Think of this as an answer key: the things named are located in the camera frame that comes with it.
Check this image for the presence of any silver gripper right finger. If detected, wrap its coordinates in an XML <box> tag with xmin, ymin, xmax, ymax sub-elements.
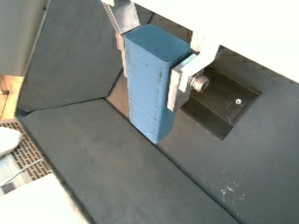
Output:
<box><xmin>167</xmin><ymin>31</ymin><xmax>220</xmax><ymax>111</ymax></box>

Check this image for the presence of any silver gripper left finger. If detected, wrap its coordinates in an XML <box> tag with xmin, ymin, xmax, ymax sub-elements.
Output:
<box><xmin>101</xmin><ymin>0</ymin><xmax>140</xmax><ymax>76</ymax></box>

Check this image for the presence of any light blue rectangular block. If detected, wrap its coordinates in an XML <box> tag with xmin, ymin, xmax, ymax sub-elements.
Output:
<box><xmin>124</xmin><ymin>24</ymin><xmax>191</xmax><ymax>144</ymax></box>

